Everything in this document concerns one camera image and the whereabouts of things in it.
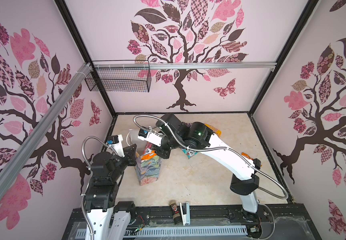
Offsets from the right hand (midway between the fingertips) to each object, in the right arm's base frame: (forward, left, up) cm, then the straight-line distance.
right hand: (152, 143), depth 62 cm
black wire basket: (+52, +26, +1) cm, 58 cm away
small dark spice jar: (-21, -9, -31) cm, 38 cm away
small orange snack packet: (+11, -56, -33) cm, 66 cm away
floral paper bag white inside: (-4, +4, -18) cm, 19 cm away
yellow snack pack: (+28, -40, -29) cm, 56 cm away
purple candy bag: (+36, -19, -31) cm, 51 cm away
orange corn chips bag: (-4, +2, -4) cm, 6 cm away
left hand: (+1, +8, -5) cm, 9 cm away
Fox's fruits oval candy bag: (-3, +1, -2) cm, 4 cm away
